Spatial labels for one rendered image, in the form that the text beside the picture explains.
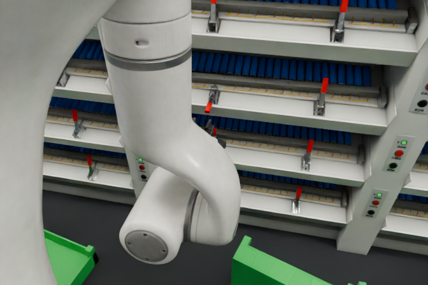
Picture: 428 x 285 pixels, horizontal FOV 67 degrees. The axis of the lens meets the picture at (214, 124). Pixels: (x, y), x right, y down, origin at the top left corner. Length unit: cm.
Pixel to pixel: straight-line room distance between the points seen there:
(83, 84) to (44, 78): 80
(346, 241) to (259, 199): 31
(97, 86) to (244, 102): 41
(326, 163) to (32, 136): 86
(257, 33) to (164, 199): 43
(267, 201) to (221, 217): 67
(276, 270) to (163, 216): 52
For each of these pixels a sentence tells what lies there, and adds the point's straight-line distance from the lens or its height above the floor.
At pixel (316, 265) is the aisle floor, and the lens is 119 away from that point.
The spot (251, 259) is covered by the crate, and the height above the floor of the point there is 20.
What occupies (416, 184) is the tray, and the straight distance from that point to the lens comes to 104.
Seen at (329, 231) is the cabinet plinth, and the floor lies 4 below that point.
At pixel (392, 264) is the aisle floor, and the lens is 128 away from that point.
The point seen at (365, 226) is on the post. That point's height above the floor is 15.
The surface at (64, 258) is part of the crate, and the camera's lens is 125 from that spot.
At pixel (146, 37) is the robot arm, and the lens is 31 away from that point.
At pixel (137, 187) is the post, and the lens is 115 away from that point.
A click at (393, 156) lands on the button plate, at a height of 44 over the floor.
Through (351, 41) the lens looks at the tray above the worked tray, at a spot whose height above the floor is 72.
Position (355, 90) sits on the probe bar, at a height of 58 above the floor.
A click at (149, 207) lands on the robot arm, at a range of 46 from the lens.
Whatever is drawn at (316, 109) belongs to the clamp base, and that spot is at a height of 55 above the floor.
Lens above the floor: 100
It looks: 38 degrees down
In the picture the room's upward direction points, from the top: straight up
